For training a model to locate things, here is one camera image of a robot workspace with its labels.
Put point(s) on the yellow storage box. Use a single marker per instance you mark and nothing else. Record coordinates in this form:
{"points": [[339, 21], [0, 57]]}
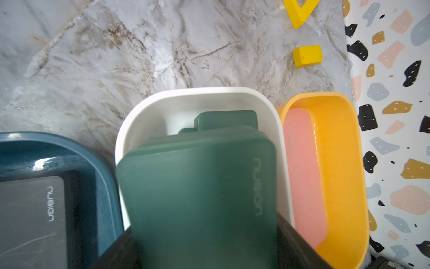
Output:
{"points": [[339, 153]]}

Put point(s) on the pink pencil case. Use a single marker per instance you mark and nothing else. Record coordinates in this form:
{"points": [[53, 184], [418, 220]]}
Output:
{"points": [[305, 179]]}

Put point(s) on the green pencil case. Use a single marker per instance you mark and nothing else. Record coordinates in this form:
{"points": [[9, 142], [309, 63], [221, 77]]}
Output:
{"points": [[203, 200], [222, 119]]}

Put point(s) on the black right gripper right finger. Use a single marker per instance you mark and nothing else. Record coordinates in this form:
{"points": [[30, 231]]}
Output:
{"points": [[293, 251]]}

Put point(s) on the yellow triangular ruler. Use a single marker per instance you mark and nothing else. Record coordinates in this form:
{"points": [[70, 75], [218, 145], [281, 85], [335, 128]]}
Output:
{"points": [[299, 14]]}

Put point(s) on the small yellow block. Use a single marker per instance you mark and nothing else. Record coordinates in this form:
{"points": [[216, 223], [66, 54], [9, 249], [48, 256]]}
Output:
{"points": [[307, 56]]}

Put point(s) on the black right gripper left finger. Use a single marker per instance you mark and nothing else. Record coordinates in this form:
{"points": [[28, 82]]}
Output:
{"points": [[122, 254]]}

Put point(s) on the dark grey pencil case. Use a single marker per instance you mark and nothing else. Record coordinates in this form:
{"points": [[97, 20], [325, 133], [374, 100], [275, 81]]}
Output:
{"points": [[38, 223]]}

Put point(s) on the teal storage box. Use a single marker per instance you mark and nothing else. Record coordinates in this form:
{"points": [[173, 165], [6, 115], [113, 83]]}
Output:
{"points": [[36, 154]]}

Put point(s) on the white storage box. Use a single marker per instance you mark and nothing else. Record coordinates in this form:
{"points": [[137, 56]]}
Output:
{"points": [[167, 112]]}

